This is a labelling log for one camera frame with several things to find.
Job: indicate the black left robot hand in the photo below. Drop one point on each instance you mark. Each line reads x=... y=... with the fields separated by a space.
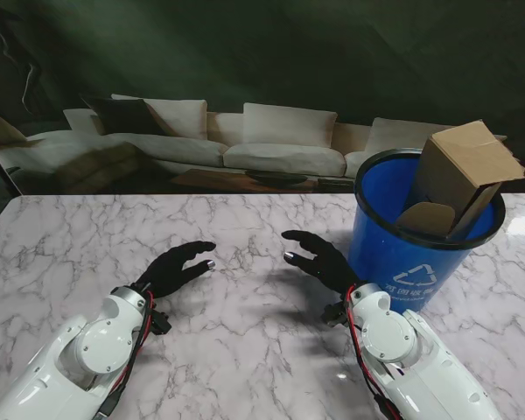
x=175 y=269

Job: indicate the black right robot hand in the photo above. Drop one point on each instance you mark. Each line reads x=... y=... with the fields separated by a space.
x=328 y=264

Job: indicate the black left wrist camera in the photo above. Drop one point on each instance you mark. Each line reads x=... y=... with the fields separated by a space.
x=159 y=321

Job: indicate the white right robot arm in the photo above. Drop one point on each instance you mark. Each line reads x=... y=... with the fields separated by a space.
x=411 y=350

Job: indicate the blue recycling bin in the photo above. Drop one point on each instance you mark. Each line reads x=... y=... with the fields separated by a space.
x=376 y=262

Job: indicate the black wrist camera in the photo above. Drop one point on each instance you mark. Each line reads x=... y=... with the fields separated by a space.
x=159 y=321
x=334 y=315

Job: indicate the brown cardboard box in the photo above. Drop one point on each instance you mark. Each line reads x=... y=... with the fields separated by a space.
x=459 y=184

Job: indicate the printed sofa backdrop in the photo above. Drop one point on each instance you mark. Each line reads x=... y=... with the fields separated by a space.
x=262 y=52

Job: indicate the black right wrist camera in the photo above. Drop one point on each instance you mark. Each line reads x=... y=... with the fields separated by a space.
x=334 y=315

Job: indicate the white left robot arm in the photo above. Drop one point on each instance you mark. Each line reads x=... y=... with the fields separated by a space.
x=74 y=354

